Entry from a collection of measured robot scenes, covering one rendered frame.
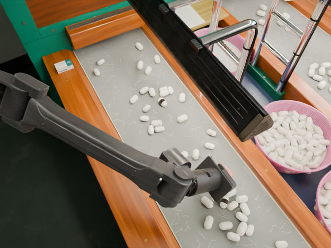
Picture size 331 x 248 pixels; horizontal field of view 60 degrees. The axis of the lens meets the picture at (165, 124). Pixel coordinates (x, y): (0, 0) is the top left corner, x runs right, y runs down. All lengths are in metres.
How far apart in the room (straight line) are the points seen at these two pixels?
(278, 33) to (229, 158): 0.65
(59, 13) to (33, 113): 0.59
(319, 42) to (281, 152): 0.59
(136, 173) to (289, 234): 0.48
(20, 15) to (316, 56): 1.11
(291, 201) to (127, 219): 0.45
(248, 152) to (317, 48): 0.61
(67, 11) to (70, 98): 0.32
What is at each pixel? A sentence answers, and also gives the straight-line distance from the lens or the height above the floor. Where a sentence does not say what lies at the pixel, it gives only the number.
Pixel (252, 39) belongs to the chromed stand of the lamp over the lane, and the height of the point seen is 1.06.
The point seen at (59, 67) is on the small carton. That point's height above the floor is 0.79.
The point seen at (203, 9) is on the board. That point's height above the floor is 0.78.
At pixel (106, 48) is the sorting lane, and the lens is 1.23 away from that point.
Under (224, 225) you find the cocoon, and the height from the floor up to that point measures 0.76.
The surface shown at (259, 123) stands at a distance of 0.57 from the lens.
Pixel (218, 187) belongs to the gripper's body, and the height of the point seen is 0.87.
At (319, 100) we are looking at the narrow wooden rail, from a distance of 1.13.
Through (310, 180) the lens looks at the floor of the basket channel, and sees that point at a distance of 1.05.
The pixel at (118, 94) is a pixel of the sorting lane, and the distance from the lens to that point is 1.06.
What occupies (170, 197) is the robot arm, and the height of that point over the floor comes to 0.97.
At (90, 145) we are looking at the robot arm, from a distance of 0.61.
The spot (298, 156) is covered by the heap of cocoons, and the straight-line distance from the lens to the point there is 0.99.
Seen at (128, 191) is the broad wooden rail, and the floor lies 0.77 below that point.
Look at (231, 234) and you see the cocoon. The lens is 0.82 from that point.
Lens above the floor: 1.55
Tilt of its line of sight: 57 degrees down
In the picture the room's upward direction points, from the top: straight up
